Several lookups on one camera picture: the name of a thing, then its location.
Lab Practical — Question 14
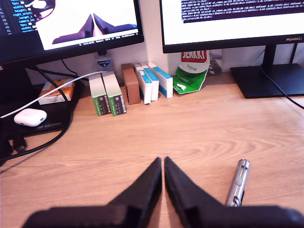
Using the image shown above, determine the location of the green Jenkki gum bag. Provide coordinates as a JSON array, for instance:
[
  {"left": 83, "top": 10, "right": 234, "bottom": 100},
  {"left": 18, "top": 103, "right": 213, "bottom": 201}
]
[{"left": 171, "top": 49, "right": 211, "bottom": 95}]

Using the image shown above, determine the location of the blue shield badge tag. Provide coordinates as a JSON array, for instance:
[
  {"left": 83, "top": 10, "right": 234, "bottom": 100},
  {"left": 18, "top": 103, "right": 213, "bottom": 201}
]
[{"left": 95, "top": 49, "right": 112, "bottom": 72}]

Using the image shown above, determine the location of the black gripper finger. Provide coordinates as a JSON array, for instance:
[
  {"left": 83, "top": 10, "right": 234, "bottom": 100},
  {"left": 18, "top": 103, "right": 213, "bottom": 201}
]
[
  {"left": 106, "top": 156, "right": 163, "bottom": 228},
  {"left": 164, "top": 156, "right": 225, "bottom": 228}
]

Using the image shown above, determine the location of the black monitor rear cable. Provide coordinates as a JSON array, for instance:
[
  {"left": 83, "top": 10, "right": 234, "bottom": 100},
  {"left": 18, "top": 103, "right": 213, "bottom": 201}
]
[{"left": 291, "top": 43, "right": 298, "bottom": 65}]

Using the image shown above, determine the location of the large black Huawei monitor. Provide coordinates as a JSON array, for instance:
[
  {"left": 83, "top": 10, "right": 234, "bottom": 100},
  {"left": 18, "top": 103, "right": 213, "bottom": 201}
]
[{"left": 159, "top": 0, "right": 304, "bottom": 99}]

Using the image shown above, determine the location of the metallic laser pointer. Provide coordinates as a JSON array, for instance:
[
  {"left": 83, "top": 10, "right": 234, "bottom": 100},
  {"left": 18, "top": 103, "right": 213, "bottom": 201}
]
[{"left": 225, "top": 159, "right": 251, "bottom": 207}]

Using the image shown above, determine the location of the green and white box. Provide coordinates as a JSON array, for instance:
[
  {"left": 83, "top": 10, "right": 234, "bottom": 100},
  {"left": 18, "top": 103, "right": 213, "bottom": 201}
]
[
  {"left": 88, "top": 73, "right": 112, "bottom": 117},
  {"left": 101, "top": 71, "right": 127, "bottom": 117}
]

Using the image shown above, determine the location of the brown cardboard box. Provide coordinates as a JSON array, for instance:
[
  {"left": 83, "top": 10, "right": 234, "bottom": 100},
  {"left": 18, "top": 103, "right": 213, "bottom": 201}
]
[{"left": 121, "top": 63, "right": 142, "bottom": 105}]

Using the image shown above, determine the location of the orange and white box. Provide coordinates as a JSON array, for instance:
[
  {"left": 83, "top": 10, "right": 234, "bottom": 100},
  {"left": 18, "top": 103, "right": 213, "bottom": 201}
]
[{"left": 38, "top": 79, "right": 76, "bottom": 106}]

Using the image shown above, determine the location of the black cable on table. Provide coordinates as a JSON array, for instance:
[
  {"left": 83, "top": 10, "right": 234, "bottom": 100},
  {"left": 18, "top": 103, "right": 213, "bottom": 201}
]
[{"left": 261, "top": 67, "right": 304, "bottom": 108}]

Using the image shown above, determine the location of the black TUF Gaming laptop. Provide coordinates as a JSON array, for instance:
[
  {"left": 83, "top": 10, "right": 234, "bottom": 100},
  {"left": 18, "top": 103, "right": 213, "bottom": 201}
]
[{"left": 0, "top": 78, "right": 81, "bottom": 143}]

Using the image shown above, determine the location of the white cable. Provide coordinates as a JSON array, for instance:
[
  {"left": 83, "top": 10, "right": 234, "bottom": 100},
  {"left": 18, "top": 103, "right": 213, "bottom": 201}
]
[{"left": 0, "top": 70, "right": 109, "bottom": 119}]

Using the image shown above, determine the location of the thick black power cable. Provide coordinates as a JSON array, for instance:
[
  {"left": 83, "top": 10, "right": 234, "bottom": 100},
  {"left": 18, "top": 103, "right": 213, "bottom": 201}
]
[{"left": 0, "top": 66, "right": 75, "bottom": 167}]

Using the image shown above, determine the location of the white and blue box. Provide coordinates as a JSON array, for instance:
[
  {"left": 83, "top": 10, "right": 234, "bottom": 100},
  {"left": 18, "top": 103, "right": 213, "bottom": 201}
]
[
  {"left": 139, "top": 62, "right": 160, "bottom": 102},
  {"left": 133, "top": 63, "right": 153, "bottom": 105},
  {"left": 145, "top": 61, "right": 174, "bottom": 99}
]

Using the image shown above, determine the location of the smaller black monitor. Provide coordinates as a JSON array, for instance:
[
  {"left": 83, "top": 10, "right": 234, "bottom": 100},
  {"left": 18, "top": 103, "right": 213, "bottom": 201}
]
[{"left": 0, "top": 0, "right": 145, "bottom": 105}]

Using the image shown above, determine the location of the white earbuds case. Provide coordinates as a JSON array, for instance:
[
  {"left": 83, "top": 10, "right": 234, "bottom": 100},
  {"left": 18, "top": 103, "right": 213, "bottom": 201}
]
[{"left": 13, "top": 108, "right": 48, "bottom": 127}]

